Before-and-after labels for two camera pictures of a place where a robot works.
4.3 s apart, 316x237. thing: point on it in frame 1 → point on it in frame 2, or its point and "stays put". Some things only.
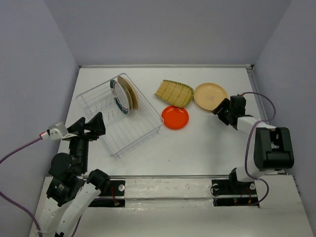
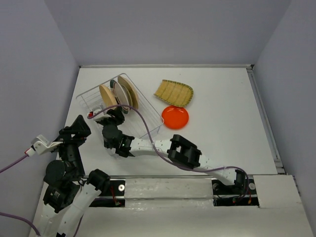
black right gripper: x=224 y=104 → x=119 y=116
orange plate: x=175 y=118 stays put
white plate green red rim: x=120 y=97 stays put
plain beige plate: x=209 y=96 → x=107 y=96
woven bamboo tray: x=178 y=94 stays put
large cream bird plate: x=134 y=94 stays put
